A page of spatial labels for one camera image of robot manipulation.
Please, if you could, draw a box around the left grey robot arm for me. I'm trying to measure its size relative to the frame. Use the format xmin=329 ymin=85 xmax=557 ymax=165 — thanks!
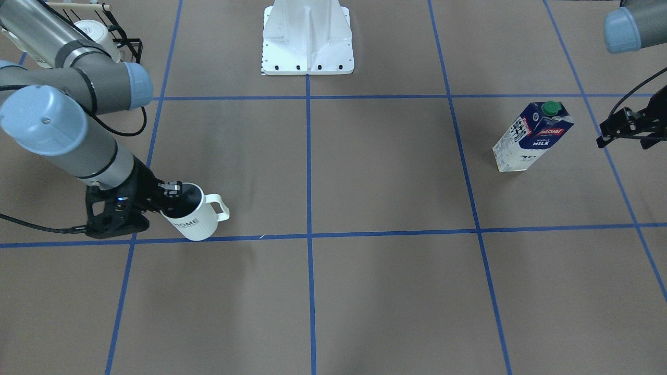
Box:
xmin=596 ymin=1 xmax=666 ymax=150

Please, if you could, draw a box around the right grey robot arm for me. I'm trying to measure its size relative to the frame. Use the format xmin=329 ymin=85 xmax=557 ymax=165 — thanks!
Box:
xmin=2 ymin=1 xmax=181 ymax=211

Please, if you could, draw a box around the wooden rod on rack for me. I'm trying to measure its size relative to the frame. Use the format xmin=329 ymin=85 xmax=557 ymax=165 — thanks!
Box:
xmin=47 ymin=2 xmax=112 ymax=11

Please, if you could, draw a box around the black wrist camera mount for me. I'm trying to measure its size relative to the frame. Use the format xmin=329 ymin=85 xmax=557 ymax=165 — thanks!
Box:
xmin=85 ymin=185 xmax=150 ymax=240

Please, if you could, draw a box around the white mug on rack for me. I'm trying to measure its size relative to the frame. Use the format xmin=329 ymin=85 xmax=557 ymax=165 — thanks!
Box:
xmin=74 ymin=19 xmax=121 ymax=63

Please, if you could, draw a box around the white ribbed mug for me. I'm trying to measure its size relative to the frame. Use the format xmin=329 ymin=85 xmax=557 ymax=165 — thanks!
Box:
xmin=159 ymin=182 xmax=230 ymax=241

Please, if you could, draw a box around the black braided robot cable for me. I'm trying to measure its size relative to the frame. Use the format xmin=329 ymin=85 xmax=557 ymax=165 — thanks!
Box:
xmin=0 ymin=102 xmax=148 ymax=234

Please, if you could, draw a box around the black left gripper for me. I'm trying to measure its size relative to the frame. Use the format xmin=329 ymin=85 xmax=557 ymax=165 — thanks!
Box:
xmin=597 ymin=103 xmax=666 ymax=150

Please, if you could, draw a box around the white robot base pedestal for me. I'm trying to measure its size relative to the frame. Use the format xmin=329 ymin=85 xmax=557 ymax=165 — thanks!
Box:
xmin=261 ymin=1 xmax=355 ymax=76

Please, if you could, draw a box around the black wire mug rack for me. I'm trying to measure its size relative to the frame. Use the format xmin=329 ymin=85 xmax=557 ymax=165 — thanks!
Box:
xmin=50 ymin=1 xmax=143 ymax=64

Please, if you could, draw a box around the blue white milk carton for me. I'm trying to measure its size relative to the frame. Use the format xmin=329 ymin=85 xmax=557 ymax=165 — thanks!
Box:
xmin=492 ymin=101 xmax=574 ymax=172

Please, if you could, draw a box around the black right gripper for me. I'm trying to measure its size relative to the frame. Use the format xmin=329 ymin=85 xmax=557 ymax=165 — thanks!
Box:
xmin=121 ymin=157 xmax=182 ymax=212

